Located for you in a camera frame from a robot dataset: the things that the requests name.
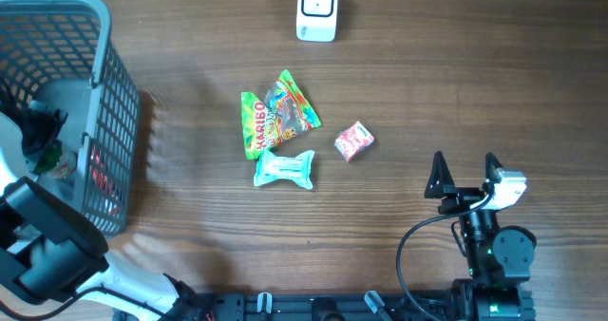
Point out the white barcode scanner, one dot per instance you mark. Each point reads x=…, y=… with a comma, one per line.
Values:
x=316, y=20

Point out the green Haribo candy bag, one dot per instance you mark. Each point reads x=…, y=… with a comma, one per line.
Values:
x=283, y=114

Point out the green lid jar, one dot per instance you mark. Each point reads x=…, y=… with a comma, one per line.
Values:
x=57, y=162

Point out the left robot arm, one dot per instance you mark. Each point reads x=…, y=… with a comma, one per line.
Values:
x=51, y=252

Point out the red stick packet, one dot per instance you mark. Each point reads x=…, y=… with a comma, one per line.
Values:
x=103, y=182

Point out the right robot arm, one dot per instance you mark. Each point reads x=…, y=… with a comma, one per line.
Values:
x=499, y=258

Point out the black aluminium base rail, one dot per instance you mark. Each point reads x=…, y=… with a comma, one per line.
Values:
x=356, y=307

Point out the grey plastic shopping basket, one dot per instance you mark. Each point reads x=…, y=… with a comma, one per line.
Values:
x=59, y=53

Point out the mint green wipes pack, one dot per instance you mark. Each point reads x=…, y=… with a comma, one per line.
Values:
x=270, y=168

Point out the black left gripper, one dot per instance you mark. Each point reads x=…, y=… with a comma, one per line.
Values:
x=49, y=120

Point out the small red tissue pack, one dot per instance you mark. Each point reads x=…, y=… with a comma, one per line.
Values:
x=353, y=140

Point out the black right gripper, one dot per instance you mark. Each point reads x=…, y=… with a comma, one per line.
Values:
x=460, y=197

